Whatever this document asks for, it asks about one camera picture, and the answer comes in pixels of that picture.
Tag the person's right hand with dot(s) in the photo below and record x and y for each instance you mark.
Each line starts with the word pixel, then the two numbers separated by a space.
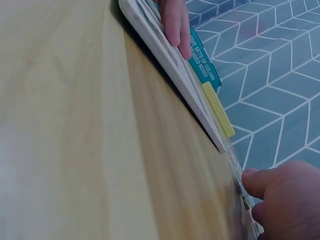
pixel 292 200

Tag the person's left hand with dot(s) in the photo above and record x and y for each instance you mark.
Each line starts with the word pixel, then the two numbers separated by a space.
pixel 175 22

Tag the person's left fingers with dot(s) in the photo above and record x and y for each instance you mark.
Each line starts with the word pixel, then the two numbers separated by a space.
pixel 176 27

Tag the white box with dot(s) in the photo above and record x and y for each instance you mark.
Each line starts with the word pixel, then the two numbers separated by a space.
pixel 172 67

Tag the clear plastic bag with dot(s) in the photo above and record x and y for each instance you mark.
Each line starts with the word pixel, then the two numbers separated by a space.
pixel 241 180

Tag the teal printed label card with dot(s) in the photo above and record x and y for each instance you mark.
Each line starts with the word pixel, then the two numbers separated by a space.
pixel 203 63

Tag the yellow flat strip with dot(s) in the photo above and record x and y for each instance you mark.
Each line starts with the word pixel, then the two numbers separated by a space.
pixel 218 110

